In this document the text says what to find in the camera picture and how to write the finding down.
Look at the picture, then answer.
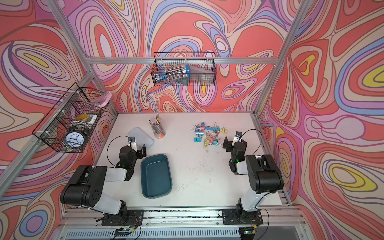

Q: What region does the yellow binder clip on table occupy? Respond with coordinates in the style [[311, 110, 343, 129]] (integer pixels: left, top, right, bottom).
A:
[[220, 127, 228, 135]]

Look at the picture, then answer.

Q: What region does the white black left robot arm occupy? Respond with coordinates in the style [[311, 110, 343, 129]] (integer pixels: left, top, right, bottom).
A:
[[60, 145, 147, 228]]

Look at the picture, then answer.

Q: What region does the black wire basket left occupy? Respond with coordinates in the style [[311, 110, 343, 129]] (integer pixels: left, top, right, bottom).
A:
[[32, 83, 108, 154]]

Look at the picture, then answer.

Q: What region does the clear tube with pens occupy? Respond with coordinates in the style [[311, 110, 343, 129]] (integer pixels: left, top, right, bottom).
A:
[[154, 65, 191, 81]]

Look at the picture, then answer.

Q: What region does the pink plastic item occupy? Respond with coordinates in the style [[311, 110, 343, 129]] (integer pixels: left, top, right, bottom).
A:
[[90, 92, 113, 108]]

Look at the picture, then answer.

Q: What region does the teal binder clip on table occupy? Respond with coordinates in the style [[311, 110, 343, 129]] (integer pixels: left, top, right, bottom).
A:
[[213, 122, 220, 132]]

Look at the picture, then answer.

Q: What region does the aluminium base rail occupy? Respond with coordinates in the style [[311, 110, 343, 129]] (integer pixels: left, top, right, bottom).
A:
[[51, 206, 314, 240]]

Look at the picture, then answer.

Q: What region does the yellow binder clip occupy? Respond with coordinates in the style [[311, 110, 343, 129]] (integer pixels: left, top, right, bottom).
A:
[[220, 127, 228, 135], [204, 139, 211, 148]]

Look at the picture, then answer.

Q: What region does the clear cup with pens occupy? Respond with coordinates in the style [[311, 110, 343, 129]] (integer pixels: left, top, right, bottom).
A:
[[149, 114, 166, 139]]

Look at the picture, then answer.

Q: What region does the dark teal storage tray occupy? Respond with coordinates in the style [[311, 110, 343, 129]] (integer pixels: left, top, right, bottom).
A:
[[141, 154, 173, 199]]

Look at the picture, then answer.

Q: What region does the translucent blue box lid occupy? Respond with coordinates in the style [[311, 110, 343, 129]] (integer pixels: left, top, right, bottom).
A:
[[128, 127, 155, 150]]

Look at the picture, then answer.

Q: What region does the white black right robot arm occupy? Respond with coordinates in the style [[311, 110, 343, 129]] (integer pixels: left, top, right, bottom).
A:
[[221, 138, 284, 227]]

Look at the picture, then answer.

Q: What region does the black wire basket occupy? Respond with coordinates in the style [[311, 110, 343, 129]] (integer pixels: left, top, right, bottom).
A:
[[32, 83, 108, 154], [151, 51, 217, 86]]

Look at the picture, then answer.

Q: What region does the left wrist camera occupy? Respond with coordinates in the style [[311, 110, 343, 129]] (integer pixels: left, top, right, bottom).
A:
[[128, 137, 138, 151]]

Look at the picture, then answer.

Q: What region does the black alarm clock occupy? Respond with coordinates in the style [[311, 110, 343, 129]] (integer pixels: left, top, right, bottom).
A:
[[64, 126, 89, 149]]

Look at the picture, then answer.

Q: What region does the black wire basket back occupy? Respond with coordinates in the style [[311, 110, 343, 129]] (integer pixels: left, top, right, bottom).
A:
[[151, 51, 217, 86]]

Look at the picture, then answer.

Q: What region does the yellow white box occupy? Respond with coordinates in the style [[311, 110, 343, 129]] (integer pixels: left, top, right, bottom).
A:
[[75, 113, 98, 125]]

